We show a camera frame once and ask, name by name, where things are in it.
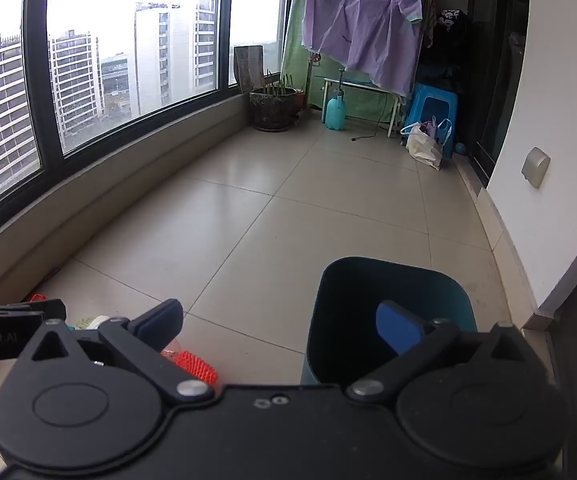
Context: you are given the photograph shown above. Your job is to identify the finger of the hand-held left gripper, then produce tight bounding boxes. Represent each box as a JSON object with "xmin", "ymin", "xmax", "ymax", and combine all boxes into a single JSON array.
[{"xmin": 0, "ymin": 287, "xmax": 68, "ymax": 320}]

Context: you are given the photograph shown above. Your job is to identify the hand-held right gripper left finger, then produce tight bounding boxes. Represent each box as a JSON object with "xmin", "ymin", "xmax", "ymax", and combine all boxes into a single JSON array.
[{"xmin": 16, "ymin": 298, "xmax": 216, "ymax": 405}]

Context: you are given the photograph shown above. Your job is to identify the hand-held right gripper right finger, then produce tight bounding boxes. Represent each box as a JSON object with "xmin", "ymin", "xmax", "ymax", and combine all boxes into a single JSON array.
[{"xmin": 345, "ymin": 300, "xmax": 545, "ymax": 403}]

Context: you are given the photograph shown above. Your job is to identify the teal plastic bin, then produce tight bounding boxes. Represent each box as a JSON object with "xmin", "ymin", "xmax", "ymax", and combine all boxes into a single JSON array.
[{"xmin": 301, "ymin": 256, "xmax": 479, "ymax": 386}]

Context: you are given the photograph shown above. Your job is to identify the red foam fruit net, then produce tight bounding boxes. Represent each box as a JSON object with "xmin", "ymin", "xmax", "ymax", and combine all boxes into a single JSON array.
[{"xmin": 161, "ymin": 350, "xmax": 219, "ymax": 386}]

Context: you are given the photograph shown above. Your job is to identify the white plastic bag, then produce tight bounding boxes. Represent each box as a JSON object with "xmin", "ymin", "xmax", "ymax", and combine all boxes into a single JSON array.
[{"xmin": 401, "ymin": 116, "xmax": 453, "ymax": 171}]

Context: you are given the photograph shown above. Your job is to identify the white drying rack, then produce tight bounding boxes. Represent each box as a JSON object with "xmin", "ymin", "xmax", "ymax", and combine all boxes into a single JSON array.
[{"xmin": 321, "ymin": 77, "xmax": 405, "ymax": 139}]

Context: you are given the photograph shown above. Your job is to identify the blue plastic stool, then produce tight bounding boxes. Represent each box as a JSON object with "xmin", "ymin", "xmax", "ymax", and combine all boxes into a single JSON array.
[{"xmin": 402, "ymin": 82, "xmax": 461, "ymax": 160}]

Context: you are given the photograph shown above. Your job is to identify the teal spray bottle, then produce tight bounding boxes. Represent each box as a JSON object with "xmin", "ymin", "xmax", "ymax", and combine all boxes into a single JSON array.
[{"xmin": 324, "ymin": 67, "xmax": 347, "ymax": 132}]

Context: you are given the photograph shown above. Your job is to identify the dark ceramic flower pot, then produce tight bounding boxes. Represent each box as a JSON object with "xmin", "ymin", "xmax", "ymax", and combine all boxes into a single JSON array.
[{"xmin": 248, "ymin": 87, "xmax": 305, "ymax": 133}]

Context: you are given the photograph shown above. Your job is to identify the green potted plant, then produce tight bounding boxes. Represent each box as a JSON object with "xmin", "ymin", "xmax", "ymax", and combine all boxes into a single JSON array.
[{"xmin": 263, "ymin": 70, "xmax": 300, "ymax": 97}]

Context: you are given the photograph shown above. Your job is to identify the brown board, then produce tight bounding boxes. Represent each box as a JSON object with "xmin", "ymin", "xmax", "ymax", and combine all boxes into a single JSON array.
[{"xmin": 233, "ymin": 45, "xmax": 267, "ymax": 95}]

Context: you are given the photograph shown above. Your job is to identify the green cloth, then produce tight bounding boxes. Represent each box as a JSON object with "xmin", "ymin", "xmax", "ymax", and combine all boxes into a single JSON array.
[{"xmin": 281, "ymin": 0, "xmax": 405, "ymax": 123}]

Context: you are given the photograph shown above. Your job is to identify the dark hanging clothes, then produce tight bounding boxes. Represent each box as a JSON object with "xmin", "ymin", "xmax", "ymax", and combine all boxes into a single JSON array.
[{"xmin": 421, "ymin": 7, "xmax": 471, "ymax": 86}]

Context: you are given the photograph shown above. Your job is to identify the purple shirt on rack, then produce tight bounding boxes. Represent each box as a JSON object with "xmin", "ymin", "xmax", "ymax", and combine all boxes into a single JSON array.
[{"xmin": 284, "ymin": 0, "xmax": 425, "ymax": 97}]

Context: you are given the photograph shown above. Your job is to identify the black power cord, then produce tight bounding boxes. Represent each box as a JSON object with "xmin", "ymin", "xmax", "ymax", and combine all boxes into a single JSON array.
[{"xmin": 351, "ymin": 92, "xmax": 394, "ymax": 142}]

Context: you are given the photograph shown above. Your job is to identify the grey wall socket cover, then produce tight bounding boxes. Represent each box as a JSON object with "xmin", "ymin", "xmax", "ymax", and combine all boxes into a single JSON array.
[{"xmin": 521, "ymin": 146, "xmax": 551, "ymax": 190}]

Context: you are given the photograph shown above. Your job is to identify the black window frame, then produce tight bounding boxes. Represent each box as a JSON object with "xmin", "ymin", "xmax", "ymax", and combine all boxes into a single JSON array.
[{"xmin": 0, "ymin": 0, "xmax": 300, "ymax": 257}]

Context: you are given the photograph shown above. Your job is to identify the dark balcony door frame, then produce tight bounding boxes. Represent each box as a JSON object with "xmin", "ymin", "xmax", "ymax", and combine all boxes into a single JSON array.
[{"xmin": 468, "ymin": 0, "xmax": 531, "ymax": 188}]

